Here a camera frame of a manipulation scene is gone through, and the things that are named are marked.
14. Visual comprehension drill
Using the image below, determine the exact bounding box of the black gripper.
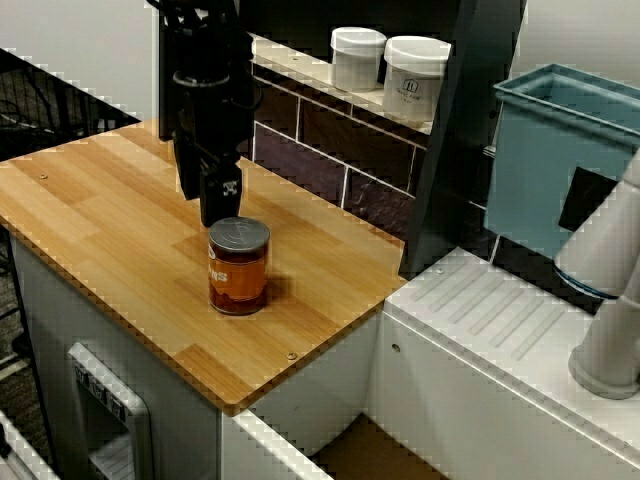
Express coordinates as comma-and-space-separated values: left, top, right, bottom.
171, 58, 256, 229

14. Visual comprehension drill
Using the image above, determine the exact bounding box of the orange beans can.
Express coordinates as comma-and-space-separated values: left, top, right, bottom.
207, 216, 272, 317

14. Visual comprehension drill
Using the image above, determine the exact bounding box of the dark tile backsplash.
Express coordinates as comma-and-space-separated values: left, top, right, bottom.
159, 49, 431, 241

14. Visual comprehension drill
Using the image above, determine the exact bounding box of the cream shelf ledge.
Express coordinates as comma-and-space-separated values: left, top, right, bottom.
249, 32, 436, 135

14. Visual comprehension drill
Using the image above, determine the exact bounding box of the plain white lidded jar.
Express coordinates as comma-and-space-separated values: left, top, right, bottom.
330, 26, 388, 93

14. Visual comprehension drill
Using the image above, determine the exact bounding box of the white toy kitchen cabinet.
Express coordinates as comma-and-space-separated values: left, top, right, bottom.
8, 224, 224, 480

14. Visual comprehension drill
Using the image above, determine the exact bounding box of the white jar with print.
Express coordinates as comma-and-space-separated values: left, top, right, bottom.
382, 35, 452, 123

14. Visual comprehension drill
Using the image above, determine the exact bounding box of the teal plastic bin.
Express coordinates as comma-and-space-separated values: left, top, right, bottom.
483, 62, 640, 266

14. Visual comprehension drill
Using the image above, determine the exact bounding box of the white toy sink unit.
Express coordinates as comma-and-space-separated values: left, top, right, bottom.
222, 247, 640, 480

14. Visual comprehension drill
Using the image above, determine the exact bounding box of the white toy faucet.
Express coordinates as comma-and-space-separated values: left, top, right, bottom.
553, 148, 640, 400

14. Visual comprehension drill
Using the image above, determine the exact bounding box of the dark upright post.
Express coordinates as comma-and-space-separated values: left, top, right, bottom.
398, 0, 529, 281

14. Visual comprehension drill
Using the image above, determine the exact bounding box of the aluminium extrusion frame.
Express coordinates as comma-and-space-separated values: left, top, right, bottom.
0, 409, 56, 480

